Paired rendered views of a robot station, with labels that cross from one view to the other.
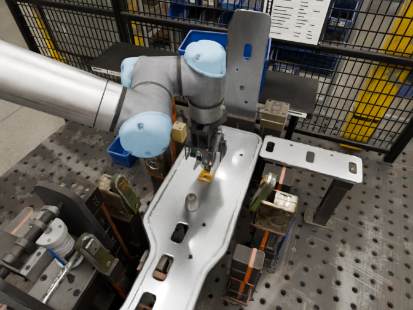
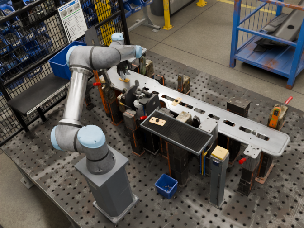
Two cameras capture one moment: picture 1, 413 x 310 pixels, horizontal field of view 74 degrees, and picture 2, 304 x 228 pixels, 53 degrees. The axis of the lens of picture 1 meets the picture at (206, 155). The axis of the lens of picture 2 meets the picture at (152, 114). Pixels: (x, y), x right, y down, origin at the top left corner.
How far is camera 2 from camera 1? 1.77 m
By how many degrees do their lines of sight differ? 45
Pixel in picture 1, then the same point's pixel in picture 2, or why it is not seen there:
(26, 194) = (76, 182)
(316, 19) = (83, 23)
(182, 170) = (120, 86)
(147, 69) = (117, 46)
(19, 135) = not seen: outside the picture
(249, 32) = (91, 35)
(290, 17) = (75, 29)
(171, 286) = (162, 91)
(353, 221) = not seen: hidden behind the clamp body
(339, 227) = not seen: hidden behind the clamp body
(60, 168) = (65, 167)
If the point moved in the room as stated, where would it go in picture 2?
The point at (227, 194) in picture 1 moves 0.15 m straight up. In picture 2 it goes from (136, 77) to (133, 59)
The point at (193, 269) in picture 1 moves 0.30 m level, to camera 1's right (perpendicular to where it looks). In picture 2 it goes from (159, 86) to (169, 62)
